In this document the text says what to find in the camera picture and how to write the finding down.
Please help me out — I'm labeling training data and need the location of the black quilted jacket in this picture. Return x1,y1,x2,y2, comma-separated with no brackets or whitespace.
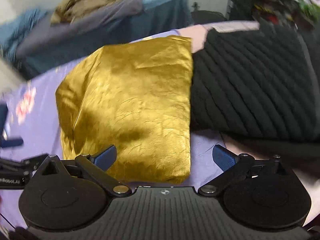
190,25,319,176

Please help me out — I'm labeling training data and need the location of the light blue duvet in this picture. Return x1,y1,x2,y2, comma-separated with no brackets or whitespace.
1,9,49,62

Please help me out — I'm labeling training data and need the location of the gold satin jacket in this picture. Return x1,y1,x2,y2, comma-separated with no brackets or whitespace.
55,35,193,184

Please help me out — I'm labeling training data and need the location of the black wire rack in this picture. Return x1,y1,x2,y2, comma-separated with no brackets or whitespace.
227,0,319,30

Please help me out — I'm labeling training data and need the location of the navy blue folded garment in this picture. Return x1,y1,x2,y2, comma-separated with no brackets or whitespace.
0,103,8,134

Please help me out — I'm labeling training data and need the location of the blue covered bed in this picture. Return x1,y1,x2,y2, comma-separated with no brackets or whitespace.
1,0,191,80

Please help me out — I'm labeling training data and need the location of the grey blanket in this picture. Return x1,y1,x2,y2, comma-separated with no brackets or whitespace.
16,0,143,59

